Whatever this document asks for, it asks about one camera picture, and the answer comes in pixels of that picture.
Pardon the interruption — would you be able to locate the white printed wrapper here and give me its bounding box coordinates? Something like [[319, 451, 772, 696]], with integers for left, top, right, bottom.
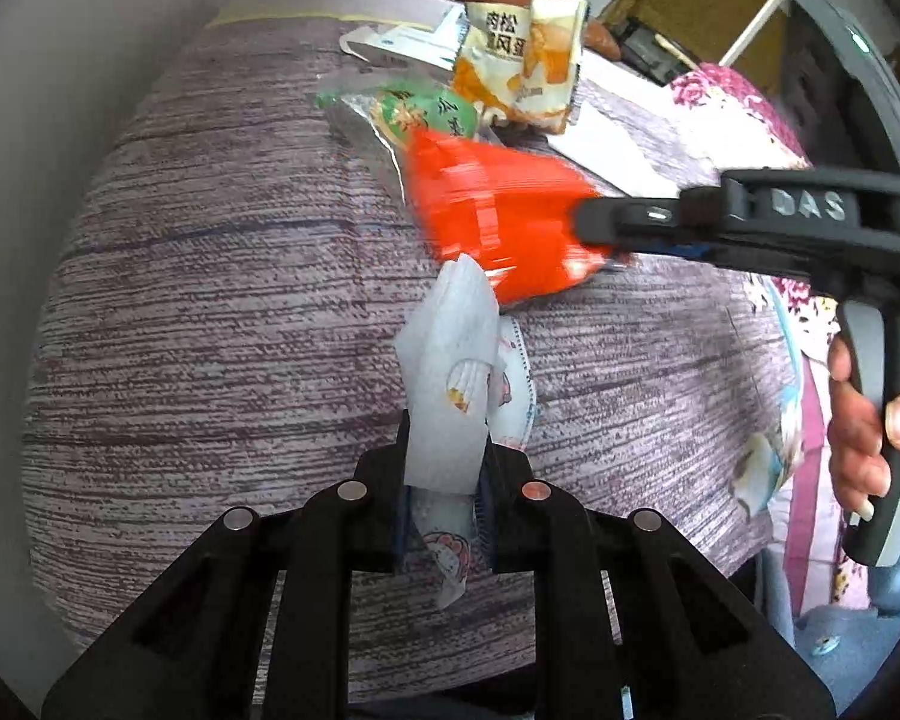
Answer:
[[395, 254, 536, 610]]

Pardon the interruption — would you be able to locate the orange red snack bag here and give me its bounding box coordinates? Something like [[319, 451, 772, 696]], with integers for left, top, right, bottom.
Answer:
[[404, 128, 613, 304]]

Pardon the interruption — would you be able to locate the orange white snack bag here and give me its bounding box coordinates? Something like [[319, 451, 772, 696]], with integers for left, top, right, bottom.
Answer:
[[452, 0, 589, 135]]

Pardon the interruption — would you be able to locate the right hand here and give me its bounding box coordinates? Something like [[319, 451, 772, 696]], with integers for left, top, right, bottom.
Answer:
[[827, 335, 900, 522]]

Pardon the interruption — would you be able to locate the pink floral quilt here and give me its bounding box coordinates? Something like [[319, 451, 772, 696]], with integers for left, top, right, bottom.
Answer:
[[670, 60, 872, 616]]

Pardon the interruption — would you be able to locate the green clear snack wrapper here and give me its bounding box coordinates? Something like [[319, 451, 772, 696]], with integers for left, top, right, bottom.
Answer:
[[315, 73, 479, 202]]

